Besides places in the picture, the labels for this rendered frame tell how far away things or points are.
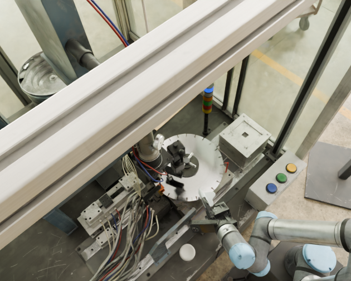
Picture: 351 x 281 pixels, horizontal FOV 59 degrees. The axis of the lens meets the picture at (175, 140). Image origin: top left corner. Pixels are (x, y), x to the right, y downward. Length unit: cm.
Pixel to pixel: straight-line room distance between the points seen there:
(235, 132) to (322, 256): 65
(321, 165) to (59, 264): 193
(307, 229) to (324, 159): 160
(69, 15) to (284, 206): 193
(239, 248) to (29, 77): 125
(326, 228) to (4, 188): 95
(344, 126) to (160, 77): 271
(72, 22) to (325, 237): 96
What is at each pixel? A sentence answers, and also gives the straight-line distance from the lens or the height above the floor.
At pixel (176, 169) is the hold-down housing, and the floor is 112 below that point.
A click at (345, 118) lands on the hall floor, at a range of 294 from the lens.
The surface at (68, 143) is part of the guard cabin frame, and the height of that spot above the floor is 205.
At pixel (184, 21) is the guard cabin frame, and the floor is 205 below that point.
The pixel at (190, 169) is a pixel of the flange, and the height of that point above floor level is 96.
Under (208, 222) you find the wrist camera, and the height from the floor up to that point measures 104.
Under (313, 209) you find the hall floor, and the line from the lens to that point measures 247.
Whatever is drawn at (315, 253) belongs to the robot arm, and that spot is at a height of 98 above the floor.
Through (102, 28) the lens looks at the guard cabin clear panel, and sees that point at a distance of 211.
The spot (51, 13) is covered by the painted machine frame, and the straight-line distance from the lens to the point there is 94.
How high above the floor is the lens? 221
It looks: 60 degrees down
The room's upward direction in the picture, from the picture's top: 5 degrees counter-clockwise
